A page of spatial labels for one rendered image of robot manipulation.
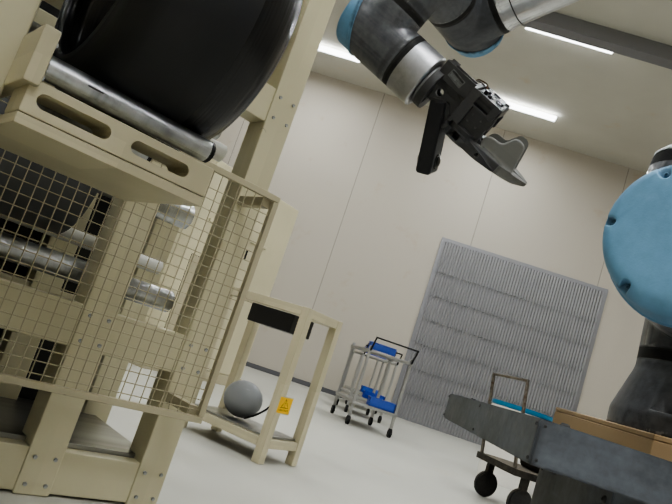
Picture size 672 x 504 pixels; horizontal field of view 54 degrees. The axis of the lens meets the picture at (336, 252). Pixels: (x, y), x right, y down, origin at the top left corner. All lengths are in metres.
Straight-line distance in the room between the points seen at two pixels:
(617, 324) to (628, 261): 12.38
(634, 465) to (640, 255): 0.20
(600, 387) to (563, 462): 12.32
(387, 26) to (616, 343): 12.17
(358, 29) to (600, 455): 0.70
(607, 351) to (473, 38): 11.97
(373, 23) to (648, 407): 0.64
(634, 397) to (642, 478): 0.25
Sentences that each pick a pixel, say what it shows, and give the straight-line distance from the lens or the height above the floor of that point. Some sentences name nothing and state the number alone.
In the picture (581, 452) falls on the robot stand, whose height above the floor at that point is 0.58.
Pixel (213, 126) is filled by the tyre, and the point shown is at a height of 0.95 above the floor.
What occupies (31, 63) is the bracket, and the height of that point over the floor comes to 0.88.
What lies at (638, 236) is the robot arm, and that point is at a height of 0.79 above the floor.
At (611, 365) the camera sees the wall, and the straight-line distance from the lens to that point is 13.00.
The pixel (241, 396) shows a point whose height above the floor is 0.26.
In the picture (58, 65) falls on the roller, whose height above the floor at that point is 0.91.
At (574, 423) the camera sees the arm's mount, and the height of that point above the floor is 0.61.
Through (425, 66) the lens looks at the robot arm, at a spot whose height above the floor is 1.04.
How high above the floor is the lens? 0.59
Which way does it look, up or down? 9 degrees up
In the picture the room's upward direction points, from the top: 18 degrees clockwise
